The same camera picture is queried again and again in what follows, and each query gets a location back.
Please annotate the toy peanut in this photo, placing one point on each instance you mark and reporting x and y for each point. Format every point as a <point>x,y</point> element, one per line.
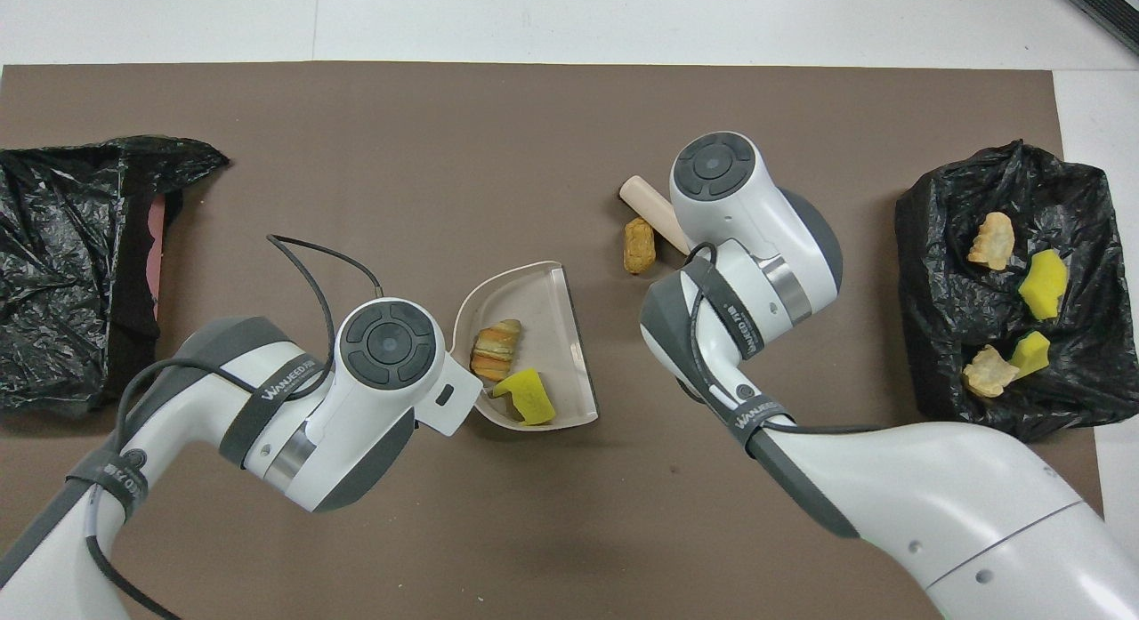
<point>639,246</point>

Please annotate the black trash bag liner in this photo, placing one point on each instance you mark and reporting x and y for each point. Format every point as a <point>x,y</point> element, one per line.
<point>62,202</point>
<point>943,335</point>

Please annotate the brown paper table mat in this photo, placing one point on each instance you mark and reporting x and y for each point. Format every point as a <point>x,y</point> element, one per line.
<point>445,157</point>

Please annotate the toy croissant piece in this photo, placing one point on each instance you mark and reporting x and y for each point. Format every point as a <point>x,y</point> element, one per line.
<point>992,240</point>
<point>496,351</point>
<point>986,373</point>

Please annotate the grey ribbed device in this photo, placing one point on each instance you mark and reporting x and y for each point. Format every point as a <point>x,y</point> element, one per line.
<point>1112,2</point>

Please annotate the green and yellow sponge piece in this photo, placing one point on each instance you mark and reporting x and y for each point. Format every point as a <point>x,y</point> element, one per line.
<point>1032,355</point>

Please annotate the pink plastic bin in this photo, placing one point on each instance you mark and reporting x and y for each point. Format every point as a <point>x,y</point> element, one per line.
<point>157,246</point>

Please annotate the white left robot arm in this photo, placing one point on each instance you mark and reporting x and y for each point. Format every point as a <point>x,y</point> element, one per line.
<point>356,398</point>

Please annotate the beige hand brush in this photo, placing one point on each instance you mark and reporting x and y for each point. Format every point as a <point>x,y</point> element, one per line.
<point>650,204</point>

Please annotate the beige plastic dustpan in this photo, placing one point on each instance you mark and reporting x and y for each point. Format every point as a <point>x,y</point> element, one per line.
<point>543,335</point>

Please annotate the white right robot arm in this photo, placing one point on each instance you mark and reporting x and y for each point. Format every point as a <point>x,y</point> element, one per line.
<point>756,220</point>

